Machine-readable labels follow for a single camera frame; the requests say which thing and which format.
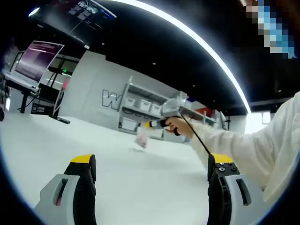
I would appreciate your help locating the red flat object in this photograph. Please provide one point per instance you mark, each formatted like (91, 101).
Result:
(202, 111)

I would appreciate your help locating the person's right hand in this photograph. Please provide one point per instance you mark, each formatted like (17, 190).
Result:
(184, 127)

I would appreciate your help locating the ceiling-hung dark screen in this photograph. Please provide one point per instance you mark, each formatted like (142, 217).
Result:
(93, 12)

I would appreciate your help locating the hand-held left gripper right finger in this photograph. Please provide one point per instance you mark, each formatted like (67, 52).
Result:
(218, 187)

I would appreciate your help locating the pink hanging item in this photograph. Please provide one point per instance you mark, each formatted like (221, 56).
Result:
(66, 84)

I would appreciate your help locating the monitor with pink screen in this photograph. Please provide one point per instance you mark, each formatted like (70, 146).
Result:
(35, 61)

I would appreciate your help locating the black tripod stand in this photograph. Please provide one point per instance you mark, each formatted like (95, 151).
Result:
(227, 123)

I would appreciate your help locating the grey outlined wall letter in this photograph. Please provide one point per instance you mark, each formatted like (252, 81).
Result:
(112, 98)

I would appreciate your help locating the dark cluttered cart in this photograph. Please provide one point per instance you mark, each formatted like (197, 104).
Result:
(4, 98)

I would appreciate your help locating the grey metal shelf rack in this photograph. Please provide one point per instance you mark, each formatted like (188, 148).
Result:
(150, 92)

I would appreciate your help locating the round ceiling lamp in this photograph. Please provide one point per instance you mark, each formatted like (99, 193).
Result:
(34, 11)

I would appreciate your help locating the black printed box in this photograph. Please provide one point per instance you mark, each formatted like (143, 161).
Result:
(43, 108)

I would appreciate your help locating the clear resealable bag pink contents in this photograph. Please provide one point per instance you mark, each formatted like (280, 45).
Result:
(142, 139)

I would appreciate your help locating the long ceiling light strip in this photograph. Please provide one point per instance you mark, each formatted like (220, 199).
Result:
(246, 103)

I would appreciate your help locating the row of white storage boxes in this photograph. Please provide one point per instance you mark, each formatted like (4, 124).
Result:
(143, 105)

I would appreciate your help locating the white stand frame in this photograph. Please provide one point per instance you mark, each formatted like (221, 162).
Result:
(57, 105)

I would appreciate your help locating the black monitor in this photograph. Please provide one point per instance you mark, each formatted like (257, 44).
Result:
(49, 92)

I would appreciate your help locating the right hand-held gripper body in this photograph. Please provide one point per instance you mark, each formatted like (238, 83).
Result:
(174, 109)

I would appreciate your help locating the clear plastic bin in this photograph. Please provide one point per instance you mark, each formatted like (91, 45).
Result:
(181, 98)

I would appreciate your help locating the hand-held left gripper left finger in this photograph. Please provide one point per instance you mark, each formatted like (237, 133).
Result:
(82, 182)

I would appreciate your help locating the black elongated device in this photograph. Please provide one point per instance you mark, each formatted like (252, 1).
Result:
(63, 120)

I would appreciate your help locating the grey desk black legs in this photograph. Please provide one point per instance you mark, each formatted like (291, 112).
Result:
(23, 90)

